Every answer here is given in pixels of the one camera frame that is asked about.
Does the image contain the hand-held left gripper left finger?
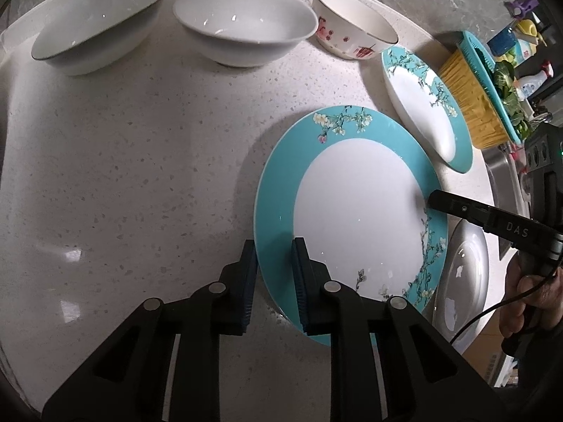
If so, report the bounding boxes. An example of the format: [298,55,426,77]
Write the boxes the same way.
[42,239,260,422]

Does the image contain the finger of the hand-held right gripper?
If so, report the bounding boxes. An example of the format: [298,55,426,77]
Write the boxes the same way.
[428,189,558,252]

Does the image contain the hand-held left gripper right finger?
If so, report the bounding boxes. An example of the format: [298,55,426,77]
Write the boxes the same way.
[291,237,506,422]

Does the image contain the large teal floral plate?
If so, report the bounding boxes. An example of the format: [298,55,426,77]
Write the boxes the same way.
[254,105,449,348]

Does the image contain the red floral print bowl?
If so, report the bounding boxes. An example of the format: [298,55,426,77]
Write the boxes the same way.
[311,0,399,60]

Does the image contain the plain white bowl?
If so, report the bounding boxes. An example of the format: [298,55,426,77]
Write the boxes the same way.
[172,0,318,69]

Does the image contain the large dark-rimmed white bowl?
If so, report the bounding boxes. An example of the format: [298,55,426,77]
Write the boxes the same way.
[31,0,172,76]

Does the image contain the person's right hand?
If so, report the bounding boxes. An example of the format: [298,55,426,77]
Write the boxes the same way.
[499,256,563,340]

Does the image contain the plain white plate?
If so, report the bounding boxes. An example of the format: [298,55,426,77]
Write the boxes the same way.
[431,217,490,352]

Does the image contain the green leafy vegetables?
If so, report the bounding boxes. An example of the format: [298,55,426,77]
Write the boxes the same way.
[493,59,535,137]

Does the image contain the white spray bottle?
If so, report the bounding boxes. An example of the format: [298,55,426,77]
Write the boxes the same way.
[512,62,554,102]

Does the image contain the yellow plastic colander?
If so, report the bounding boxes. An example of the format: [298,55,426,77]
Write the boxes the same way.
[438,48,513,149]

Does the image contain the small teal floral plate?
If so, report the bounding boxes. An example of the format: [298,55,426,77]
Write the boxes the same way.
[380,46,473,174]

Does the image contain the yellow plastic object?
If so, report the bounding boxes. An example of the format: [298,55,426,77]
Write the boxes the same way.
[517,18,546,47]

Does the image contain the teal plastic basket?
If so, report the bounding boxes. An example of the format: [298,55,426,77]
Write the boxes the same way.
[460,31,535,143]

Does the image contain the purple plastic object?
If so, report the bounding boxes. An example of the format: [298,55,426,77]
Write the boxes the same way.
[505,0,539,16]

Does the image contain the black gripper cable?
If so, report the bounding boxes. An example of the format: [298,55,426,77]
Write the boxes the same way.
[449,268,559,344]

